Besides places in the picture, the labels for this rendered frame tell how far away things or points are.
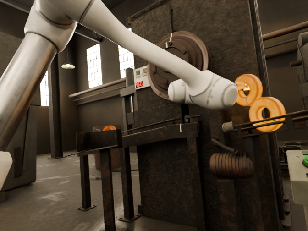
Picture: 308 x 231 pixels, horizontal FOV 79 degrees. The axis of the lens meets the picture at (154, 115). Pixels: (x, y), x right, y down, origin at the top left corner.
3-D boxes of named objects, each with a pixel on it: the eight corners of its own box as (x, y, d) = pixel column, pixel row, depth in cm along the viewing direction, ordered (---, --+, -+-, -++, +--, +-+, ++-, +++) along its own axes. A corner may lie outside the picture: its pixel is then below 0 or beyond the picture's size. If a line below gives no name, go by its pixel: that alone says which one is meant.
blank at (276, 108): (249, 121, 93) (244, 121, 92) (260, 91, 87) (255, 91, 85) (277, 138, 81) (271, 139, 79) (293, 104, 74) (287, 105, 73)
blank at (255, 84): (233, 81, 101) (228, 81, 100) (258, 68, 87) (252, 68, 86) (240, 109, 98) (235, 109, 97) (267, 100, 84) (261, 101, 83)
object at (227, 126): (231, 132, 107) (229, 122, 108) (243, 130, 99) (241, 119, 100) (222, 133, 105) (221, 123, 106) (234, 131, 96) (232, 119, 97)
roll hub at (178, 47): (156, 89, 133) (152, 51, 135) (193, 80, 118) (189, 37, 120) (151, 88, 128) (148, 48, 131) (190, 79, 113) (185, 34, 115)
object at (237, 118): (246, 136, 98) (241, 116, 100) (247, 136, 98) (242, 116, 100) (235, 138, 96) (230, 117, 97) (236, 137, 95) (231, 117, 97)
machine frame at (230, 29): (176, 188, 219) (162, 42, 233) (289, 200, 159) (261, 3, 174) (136, 214, 159) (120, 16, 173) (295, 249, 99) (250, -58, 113)
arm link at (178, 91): (194, 100, 88) (212, 104, 76) (164, 103, 82) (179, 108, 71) (194, 77, 86) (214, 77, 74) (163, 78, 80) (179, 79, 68)
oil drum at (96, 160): (110, 163, 446) (107, 126, 453) (129, 164, 413) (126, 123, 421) (89, 169, 397) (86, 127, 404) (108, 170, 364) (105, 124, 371)
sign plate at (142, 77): (136, 90, 168) (134, 70, 169) (161, 83, 153) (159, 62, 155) (134, 89, 166) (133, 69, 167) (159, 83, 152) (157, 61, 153)
